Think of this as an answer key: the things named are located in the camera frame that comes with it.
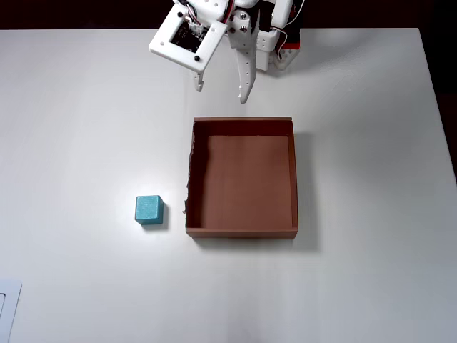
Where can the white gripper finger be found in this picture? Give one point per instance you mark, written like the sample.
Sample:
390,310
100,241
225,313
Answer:
198,81
247,71

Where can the blue cube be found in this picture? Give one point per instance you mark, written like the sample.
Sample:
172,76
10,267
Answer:
148,211

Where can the brown cardboard box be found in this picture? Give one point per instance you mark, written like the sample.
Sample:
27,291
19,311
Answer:
246,178

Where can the red black table clamp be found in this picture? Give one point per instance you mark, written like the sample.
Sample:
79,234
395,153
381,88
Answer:
294,37

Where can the white flat device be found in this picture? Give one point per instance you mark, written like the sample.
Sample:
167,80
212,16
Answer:
10,303

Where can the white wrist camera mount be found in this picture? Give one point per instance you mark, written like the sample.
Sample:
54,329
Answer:
164,41

